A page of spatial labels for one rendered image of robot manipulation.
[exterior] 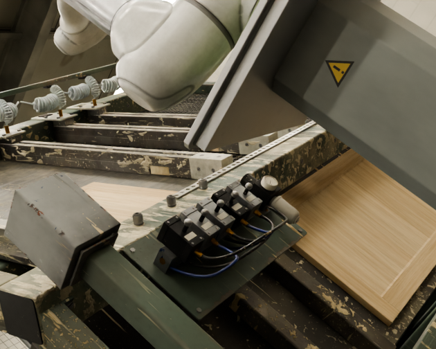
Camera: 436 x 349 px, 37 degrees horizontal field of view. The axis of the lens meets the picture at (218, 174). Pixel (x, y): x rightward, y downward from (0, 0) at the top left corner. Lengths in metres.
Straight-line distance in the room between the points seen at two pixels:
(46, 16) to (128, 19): 4.69
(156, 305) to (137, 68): 0.46
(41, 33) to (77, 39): 3.99
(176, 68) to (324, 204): 1.23
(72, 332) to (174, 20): 0.64
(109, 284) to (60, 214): 0.16
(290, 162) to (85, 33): 0.75
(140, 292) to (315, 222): 1.19
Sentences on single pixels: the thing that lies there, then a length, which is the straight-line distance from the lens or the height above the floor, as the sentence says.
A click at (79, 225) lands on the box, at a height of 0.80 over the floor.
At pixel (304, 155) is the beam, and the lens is 2.16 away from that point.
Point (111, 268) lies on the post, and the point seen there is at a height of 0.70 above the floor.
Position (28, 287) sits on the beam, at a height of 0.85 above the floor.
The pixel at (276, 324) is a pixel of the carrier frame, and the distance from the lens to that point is 1.81.
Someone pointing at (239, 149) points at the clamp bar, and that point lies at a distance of 2.27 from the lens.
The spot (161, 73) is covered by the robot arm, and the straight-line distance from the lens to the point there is 1.29.
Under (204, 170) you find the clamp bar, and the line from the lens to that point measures 2.01.
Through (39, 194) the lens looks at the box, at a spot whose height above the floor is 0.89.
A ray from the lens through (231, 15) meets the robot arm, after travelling 1.32.
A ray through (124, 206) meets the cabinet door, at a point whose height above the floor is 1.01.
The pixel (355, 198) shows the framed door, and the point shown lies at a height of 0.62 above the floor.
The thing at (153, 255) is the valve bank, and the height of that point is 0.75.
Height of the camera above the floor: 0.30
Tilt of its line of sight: 18 degrees up
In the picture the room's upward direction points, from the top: 51 degrees counter-clockwise
